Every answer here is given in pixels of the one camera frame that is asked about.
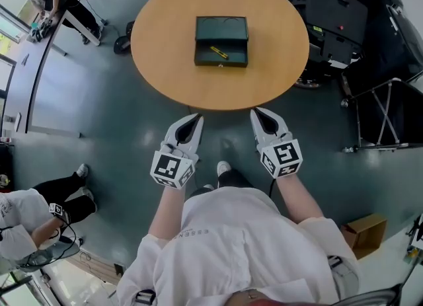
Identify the grey curved chair back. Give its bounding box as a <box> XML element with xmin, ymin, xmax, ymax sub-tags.
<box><xmin>336</xmin><ymin>282</ymin><xmax>404</xmax><ymax>306</ymax></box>

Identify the black round chair base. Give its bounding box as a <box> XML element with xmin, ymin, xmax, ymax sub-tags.
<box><xmin>112</xmin><ymin>20</ymin><xmax>137</xmax><ymax>56</ymax></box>

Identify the grey strap buckle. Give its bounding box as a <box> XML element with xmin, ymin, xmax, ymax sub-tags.
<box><xmin>134</xmin><ymin>288</ymin><xmax>157</xmax><ymax>306</ymax></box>

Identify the person's right forearm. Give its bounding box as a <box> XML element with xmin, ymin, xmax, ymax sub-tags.
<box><xmin>275</xmin><ymin>174</ymin><xmax>325</xmax><ymax>225</ymax></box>

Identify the black folding cart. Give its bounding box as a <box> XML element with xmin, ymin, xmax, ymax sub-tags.
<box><xmin>340</xmin><ymin>71</ymin><xmax>423</xmax><ymax>154</ymax></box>

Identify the person's left black trouser leg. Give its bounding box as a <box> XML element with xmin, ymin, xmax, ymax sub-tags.
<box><xmin>189</xmin><ymin>186</ymin><xmax>215</xmax><ymax>200</ymax></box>

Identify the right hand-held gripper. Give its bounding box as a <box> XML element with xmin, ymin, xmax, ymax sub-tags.
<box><xmin>249</xmin><ymin>107</ymin><xmax>304</xmax><ymax>179</ymax></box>

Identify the small yellow stick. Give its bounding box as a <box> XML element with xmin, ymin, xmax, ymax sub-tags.
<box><xmin>210</xmin><ymin>46</ymin><xmax>229</xmax><ymax>60</ymax></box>

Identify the person's white shirt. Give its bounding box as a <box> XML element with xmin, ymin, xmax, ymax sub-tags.
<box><xmin>116</xmin><ymin>186</ymin><xmax>362</xmax><ymax>306</ymax></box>

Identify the wooden slatted board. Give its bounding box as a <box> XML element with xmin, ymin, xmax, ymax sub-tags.
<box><xmin>63</xmin><ymin>250</ymin><xmax>126</xmax><ymax>288</ymax></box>

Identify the person's left forearm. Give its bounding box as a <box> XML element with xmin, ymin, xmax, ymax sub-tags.
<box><xmin>147</xmin><ymin>184</ymin><xmax>186</xmax><ymax>242</ymax></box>

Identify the person's black trouser leg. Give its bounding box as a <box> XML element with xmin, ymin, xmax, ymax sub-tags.
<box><xmin>189</xmin><ymin>186</ymin><xmax>215</xmax><ymax>200</ymax></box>
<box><xmin>217</xmin><ymin>169</ymin><xmax>256</xmax><ymax>190</ymax></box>

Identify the grey shoulder strap with buckle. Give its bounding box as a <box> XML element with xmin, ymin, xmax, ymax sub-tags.
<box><xmin>327</xmin><ymin>254</ymin><xmax>362</xmax><ymax>299</ymax></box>

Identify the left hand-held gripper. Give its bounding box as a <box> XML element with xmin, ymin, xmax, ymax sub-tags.
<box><xmin>150</xmin><ymin>113</ymin><xmax>204</xmax><ymax>190</ymax></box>

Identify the dark green box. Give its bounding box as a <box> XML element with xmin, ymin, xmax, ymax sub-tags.
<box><xmin>193</xmin><ymin>16</ymin><xmax>250</xmax><ymax>69</ymax></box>

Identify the large black covered machine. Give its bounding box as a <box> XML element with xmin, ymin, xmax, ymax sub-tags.
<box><xmin>342</xmin><ymin>0</ymin><xmax>423</xmax><ymax>85</ymax></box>

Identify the person's right white shoe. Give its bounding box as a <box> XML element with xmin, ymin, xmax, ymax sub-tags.
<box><xmin>215</xmin><ymin>160</ymin><xmax>233</xmax><ymax>178</ymax></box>

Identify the open cardboard box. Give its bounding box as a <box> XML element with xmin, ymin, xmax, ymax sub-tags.
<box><xmin>340</xmin><ymin>212</ymin><xmax>389</xmax><ymax>260</ymax></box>

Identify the grey chair seat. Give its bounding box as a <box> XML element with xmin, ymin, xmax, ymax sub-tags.
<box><xmin>19</xmin><ymin>241</ymin><xmax>82</xmax><ymax>273</ymax></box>

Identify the person's right black trouser leg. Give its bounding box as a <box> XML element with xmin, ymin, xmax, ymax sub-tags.
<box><xmin>217</xmin><ymin>169</ymin><xmax>256</xmax><ymax>190</ymax></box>

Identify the long white desk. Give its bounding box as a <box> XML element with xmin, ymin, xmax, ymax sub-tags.
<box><xmin>0</xmin><ymin>9</ymin><xmax>102</xmax><ymax>139</ymax></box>

